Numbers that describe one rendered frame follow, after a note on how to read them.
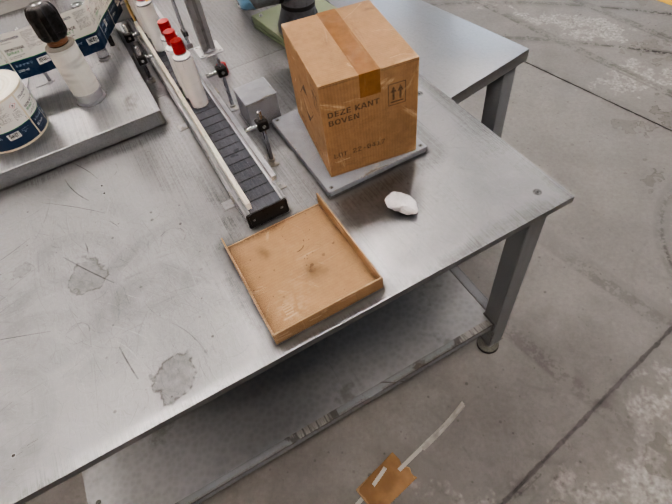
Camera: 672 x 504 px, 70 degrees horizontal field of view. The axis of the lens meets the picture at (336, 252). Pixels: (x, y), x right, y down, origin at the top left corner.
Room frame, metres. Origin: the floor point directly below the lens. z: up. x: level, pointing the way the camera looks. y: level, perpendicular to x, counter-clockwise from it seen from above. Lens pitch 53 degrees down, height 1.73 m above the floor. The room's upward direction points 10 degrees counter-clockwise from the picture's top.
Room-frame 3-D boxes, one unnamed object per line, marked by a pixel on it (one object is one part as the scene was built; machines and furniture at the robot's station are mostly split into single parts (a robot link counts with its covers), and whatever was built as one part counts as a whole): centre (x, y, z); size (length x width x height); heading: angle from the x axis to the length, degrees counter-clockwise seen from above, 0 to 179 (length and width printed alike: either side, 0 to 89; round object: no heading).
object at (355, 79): (1.08, -0.11, 0.99); 0.30 x 0.24 x 0.27; 12
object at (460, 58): (1.51, -0.10, 0.81); 0.90 x 0.90 x 0.04; 30
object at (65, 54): (1.42, 0.68, 1.03); 0.09 x 0.09 x 0.30
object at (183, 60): (1.28, 0.32, 0.98); 0.05 x 0.05 x 0.20
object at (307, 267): (0.66, 0.09, 0.85); 0.30 x 0.26 x 0.04; 21
